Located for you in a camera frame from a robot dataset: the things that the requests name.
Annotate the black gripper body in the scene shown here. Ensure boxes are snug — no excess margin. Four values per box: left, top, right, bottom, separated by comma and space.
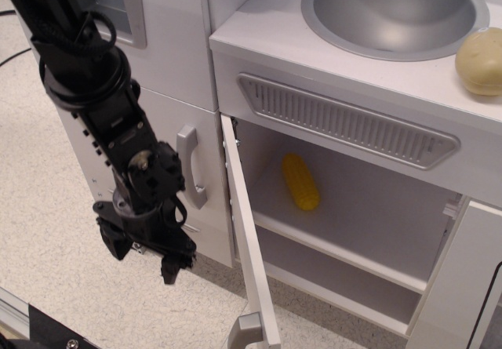
93, 202, 196, 258

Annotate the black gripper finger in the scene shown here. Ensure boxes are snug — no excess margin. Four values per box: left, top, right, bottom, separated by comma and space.
161, 253, 195, 285
99, 223, 133, 260

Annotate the white cabinet door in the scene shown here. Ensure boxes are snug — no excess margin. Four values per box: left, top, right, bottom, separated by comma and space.
406, 200, 501, 348
220, 115, 282, 348

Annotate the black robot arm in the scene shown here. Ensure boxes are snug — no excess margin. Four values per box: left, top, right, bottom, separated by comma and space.
11, 0, 196, 285

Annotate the white toy kitchen cabinet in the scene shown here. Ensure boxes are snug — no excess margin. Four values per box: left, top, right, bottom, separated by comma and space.
209, 0, 501, 346

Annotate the yellow toy corn cob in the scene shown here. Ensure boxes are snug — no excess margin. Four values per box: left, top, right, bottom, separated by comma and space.
282, 153, 320, 211

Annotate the grey vent grille panel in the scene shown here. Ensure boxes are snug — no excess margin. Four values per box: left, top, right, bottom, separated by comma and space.
237, 73, 460, 170

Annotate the grey recessed dispenser panel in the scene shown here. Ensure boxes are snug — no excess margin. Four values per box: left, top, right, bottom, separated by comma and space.
89, 0, 147, 49

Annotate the silver sink bowl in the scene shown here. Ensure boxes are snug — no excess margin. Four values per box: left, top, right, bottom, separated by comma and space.
301, 0, 490, 62

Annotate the beige toy potato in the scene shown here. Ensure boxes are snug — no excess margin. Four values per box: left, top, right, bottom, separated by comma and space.
455, 27, 501, 96

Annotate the grey fridge door handle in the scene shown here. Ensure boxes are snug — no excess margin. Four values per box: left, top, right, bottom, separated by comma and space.
176, 125, 208, 210

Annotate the grey cabinet door handle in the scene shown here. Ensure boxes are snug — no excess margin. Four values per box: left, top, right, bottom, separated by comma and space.
227, 312, 264, 349

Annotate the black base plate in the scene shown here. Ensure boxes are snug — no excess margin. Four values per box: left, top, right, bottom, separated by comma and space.
0, 304, 99, 349

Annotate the black floor cable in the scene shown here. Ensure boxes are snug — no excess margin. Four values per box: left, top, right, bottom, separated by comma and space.
0, 9, 32, 67

